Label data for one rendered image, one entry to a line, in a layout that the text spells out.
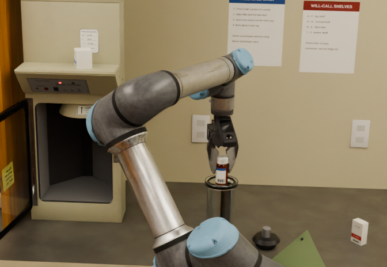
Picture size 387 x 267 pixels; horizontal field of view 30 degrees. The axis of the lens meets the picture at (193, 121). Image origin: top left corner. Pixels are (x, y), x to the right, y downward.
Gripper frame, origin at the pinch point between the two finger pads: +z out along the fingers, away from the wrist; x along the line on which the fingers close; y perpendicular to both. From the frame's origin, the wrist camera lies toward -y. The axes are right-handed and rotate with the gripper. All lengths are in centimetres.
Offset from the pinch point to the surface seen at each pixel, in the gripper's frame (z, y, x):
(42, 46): -36, 28, 55
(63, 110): -13, 31, 48
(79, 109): -15, 27, 43
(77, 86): -25, 18, 44
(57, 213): 23, 27, 52
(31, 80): -27, 20, 59
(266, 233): 21.0, -5.7, -14.2
